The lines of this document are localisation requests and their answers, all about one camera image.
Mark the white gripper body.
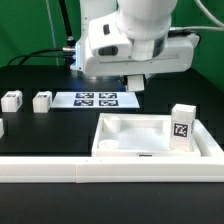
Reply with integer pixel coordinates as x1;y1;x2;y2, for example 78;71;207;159
80;14;200;77

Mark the white square table top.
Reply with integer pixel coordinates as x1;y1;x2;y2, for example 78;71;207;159
91;113;201;157

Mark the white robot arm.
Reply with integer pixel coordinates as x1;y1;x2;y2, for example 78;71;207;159
71;0;199;91

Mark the marker plate with tags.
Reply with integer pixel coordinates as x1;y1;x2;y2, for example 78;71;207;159
52;92;139;108

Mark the white L-shaped obstacle fence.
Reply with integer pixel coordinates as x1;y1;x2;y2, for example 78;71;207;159
0;123;224;183

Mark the white block at left edge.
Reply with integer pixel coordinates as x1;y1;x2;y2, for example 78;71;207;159
0;118;4;139

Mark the black cable bundle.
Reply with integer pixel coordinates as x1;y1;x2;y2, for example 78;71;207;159
6;0;77;68

